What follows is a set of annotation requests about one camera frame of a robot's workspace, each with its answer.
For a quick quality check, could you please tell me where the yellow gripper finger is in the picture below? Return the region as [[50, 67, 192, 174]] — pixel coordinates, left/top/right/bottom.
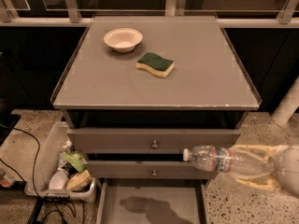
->
[[230, 144, 289, 160], [235, 177, 281, 192]]

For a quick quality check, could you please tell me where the clear plastic water bottle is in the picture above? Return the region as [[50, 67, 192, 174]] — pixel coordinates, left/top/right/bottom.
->
[[183, 146, 273, 179]]

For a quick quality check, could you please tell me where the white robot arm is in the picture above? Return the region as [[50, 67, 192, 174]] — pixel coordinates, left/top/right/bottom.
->
[[234, 145, 299, 198]]

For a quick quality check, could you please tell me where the grey drawer cabinet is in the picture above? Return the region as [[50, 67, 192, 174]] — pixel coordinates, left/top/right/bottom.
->
[[50, 15, 263, 224]]

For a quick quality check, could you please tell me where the grey bottom drawer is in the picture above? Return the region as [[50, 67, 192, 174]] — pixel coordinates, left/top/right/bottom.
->
[[96, 179, 210, 224]]

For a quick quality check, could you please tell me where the grey drawer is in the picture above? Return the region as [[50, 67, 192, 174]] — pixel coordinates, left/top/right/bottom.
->
[[67, 128, 240, 154], [84, 161, 217, 180], [96, 179, 210, 224]]

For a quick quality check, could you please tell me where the grey middle drawer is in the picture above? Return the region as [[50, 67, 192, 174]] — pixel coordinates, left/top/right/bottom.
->
[[84, 161, 217, 180]]

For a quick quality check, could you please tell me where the grey top drawer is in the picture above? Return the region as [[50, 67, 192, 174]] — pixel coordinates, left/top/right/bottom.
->
[[67, 128, 240, 154]]

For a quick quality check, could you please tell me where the green and yellow sponge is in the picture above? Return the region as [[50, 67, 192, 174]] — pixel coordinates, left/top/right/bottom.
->
[[135, 52, 175, 78]]

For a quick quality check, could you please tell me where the white paper bowl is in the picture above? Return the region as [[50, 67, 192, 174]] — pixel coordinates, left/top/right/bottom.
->
[[104, 28, 143, 53]]

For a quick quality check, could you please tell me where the yellow sponge in bin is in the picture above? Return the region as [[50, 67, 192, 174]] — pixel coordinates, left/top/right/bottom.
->
[[66, 170, 92, 191]]

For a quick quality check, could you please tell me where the green item in bin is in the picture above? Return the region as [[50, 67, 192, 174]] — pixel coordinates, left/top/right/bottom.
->
[[63, 151, 85, 173]]

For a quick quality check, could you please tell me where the white bowl in bin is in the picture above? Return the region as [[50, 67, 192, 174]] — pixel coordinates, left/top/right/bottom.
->
[[49, 171, 69, 189]]

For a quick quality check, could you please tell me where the clear plastic storage bin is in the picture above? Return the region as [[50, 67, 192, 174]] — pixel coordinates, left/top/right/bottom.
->
[[25, 121, 96, 203]]

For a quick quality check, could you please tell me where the small can on floor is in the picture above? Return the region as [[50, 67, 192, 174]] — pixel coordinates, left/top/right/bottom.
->
[[0, 168, 15, 188]]

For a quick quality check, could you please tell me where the white post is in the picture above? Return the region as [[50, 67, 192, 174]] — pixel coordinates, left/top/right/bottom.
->
[[272, 77, 299, 126]]

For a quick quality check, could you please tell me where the metal window frame railing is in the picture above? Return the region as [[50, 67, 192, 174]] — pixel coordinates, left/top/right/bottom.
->
[[0, 0, 299, 28]]

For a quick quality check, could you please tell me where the black cable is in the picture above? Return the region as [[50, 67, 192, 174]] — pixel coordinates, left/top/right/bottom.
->
[[0, 123, 87, 224]]

